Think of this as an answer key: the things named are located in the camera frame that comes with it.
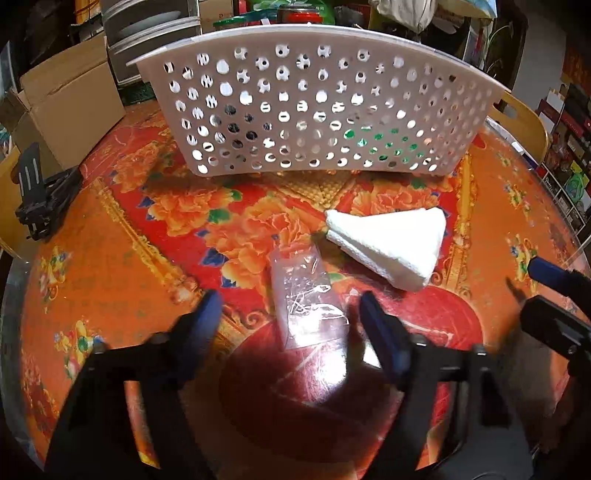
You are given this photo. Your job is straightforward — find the white towel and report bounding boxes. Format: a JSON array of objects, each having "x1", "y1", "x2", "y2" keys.
[{"x1": 325, "y1": 207, "x2": 447, "y2": 292}]

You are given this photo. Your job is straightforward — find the clear plastic bag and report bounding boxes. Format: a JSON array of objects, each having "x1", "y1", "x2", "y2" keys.
[{"x1": 270, "y1": 244, "x2": 349, "y2": 350}]

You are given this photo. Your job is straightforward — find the green foil snack bag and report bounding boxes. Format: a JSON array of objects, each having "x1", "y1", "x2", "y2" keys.
[{"x1": 339, "y1": 126, "x2": 425, "y2": 169}]

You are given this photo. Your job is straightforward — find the shelf with boxes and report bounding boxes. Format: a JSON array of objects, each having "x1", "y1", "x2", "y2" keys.
[{"x1": 537, "y1": 84, "x2": 590, "y2": 246}]

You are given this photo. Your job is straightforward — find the wooden chair right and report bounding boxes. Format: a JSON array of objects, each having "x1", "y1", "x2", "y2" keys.
[{"x1": 489, "y1": 92, "x2": 550, "y2": 162}]

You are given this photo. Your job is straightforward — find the wooden chair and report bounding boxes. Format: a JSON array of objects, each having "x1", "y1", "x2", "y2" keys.
[
  {"x1": 489, "y1": 92, "x2": 550, "y2": 162},
  {"x1": 0, "y1": 147, "x2": 36, "y2": 262}
]

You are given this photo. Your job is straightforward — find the wooden chair left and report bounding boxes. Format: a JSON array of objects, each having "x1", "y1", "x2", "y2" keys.
[{"x1": 0, "y1": 147, "x2": 36, "y2": 262}]

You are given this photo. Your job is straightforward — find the red floral tablecloth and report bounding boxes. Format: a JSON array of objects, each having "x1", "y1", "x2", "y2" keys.
[{"x1": 2, "y1": 103, "x2": 589, "y2": 479}]

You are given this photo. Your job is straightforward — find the blue printed tote bag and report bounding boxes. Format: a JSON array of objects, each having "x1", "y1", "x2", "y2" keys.
[{"x1": 438, "y1": 0, "x2": 498, "y2": 20}]

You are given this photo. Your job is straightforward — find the beige canvas tote bag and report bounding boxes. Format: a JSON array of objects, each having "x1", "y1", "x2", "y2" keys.
[{"x1": 370, "y1": 0, "x2": 438, "y2": 33}]

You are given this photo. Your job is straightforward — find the white perforated plastic basket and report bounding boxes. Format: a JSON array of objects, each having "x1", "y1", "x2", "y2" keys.
[{"x1": 133, "y1": 24, "x2": 506, "y2": 177}]

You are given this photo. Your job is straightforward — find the brown cardboard box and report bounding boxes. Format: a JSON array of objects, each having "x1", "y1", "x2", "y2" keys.
[{"x1": 1, "y1": 34, "x2": 125, "y2": 177}]

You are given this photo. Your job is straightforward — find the red-lid pickle jar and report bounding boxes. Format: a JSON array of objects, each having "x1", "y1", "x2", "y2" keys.
[{"x1": 276, "y1": 4, "x2": 322, "y2": 24}]

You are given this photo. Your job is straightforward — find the green shopping bag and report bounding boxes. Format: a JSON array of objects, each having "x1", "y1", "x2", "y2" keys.
[{"x1": 213, "y1": 1, "x2": 335, "y2": 30}]

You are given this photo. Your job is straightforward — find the grey tiered storage rack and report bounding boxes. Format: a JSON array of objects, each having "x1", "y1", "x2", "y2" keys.
[{"x1": 100, "y1": 0, "x2": 201, "y2": 87}]

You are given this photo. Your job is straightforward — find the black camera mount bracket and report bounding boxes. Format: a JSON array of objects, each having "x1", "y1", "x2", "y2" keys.
[{"x1": 15, "y1": 142, "x2": 83, "y2": 241}]

